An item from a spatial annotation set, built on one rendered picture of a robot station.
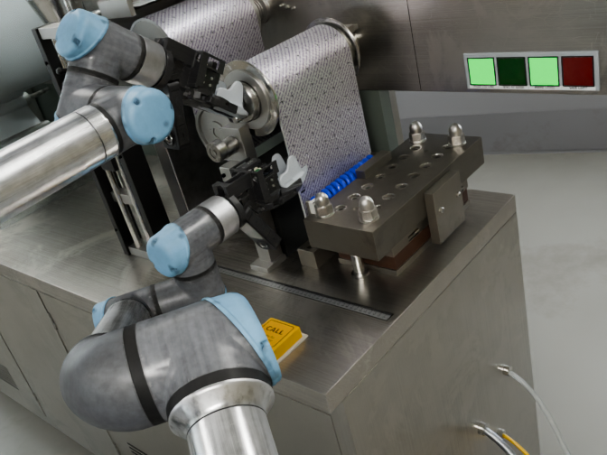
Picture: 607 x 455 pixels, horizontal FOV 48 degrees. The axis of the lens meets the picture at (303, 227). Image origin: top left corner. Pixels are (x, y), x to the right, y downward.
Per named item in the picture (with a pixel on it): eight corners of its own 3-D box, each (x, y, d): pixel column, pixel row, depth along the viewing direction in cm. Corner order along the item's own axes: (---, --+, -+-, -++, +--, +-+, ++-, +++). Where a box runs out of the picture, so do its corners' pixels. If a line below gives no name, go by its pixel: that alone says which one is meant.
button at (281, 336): (247, 350, 117) (244, 339, 116) (274, 327, 121) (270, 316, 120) (276, 362, 112) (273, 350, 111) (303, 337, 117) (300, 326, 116)
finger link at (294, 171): (312, 144, 126) (279, 166, 121) (319, 173, 129) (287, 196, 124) (300, 143, 128) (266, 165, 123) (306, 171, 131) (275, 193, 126)
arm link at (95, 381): (51, 478, 70) (113, 351, 118) (154, 441, 71) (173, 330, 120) (12, 376, 69) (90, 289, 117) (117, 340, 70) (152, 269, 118)
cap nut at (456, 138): (444, 146, 140) (442, 126, 138) (453, 139, 143) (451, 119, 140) (461, 147, 138) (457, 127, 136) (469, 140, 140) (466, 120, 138)
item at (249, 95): (241, 78, 120) (261, 116, 122) (249, 75, 121) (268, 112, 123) (219, 90, 126) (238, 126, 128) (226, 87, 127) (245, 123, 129)
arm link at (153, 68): (139, 81, 102) (109, 80, 107) (163, 90, 106) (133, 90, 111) (151, 32, 102) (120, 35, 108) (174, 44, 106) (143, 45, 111)
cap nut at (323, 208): (312, 217, 127) (305, 196, 124) (323, 208, 129) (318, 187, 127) (326, 219, 124) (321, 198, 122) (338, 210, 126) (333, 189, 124)
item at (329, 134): (302, 208, 132) (278, 120, 124) (370, 156, 147) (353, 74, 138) (303, 208, 132) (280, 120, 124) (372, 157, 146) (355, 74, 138)
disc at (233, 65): (233, 135, 133) (209, 62, 127) (234, 134, 134) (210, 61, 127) (286, 137, 123) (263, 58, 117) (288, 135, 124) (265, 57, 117)
